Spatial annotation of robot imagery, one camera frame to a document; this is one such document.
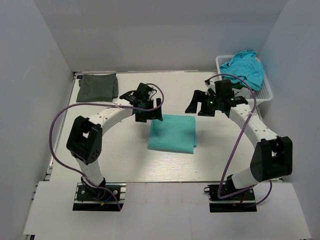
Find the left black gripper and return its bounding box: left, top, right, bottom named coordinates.
left=135, top=98, right=163, bottom=123

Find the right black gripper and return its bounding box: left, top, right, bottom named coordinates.
left=185, top=90, right=222, bottom=117

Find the teal green t-shirt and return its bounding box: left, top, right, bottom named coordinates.
left=147, top=114, right=197, bottom=154

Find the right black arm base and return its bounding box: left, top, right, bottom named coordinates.
left=203, top=184, right=257, bottom=213

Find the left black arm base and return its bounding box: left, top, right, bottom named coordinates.
left=72, top=181, right=126, bottom=212

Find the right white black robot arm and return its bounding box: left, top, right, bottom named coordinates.
left=185, top=79, right=293, bottom=200

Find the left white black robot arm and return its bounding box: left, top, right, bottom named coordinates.
left=66, top=82, right=164, bottom=200

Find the dark green cloth in basket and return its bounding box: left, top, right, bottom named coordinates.
left=232, top=84, right=244, bottom=90

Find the grey white cloth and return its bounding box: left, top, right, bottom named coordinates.
left=234, top=88, right=252, bottom=99

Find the folded dark grey t-shirt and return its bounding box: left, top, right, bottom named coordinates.
left=76, top=73, right=119, bottom=103

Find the light blue t-shirt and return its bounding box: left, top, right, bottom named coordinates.
left=219, top=50, right=265, bottom=91

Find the white plastic basket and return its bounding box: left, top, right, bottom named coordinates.
left=215, top=55, right=273, bottom=105

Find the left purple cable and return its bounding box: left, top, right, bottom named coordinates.
left=49, top=83, right=166, bottom=211

